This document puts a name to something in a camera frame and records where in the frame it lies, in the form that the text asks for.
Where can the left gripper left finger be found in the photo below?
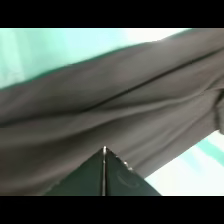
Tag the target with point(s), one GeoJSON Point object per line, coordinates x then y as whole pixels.
{"type": "Point", "coordinates": [83, 181]}

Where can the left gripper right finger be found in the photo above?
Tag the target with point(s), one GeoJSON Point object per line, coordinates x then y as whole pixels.
{"type": "Point", "coordinates": [128, 181]}

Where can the black garment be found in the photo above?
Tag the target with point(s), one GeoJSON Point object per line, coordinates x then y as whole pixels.
{"type": "Point", "coordinates": [100, 100]}

